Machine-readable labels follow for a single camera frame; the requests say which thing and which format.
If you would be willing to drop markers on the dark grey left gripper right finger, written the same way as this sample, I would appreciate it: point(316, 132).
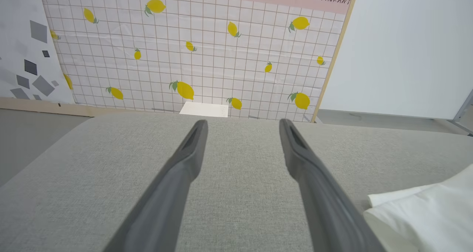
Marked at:
point(325, 204)

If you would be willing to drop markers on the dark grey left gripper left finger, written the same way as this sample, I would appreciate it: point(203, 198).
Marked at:
point(162, 200)

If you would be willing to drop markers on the white shirt with grey stitching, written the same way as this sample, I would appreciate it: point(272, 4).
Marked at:
point(428, 215)

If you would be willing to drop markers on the white box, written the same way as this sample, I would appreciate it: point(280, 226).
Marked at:
point(205, 109)

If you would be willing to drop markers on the lemon print grid partition panel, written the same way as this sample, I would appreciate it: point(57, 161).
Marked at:
point(210, 60)

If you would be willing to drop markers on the grey diamond print panel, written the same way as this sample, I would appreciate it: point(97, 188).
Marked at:
point(26, 48)

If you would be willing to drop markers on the grey metal frame bar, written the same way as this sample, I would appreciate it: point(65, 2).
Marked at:
point(463, 109)

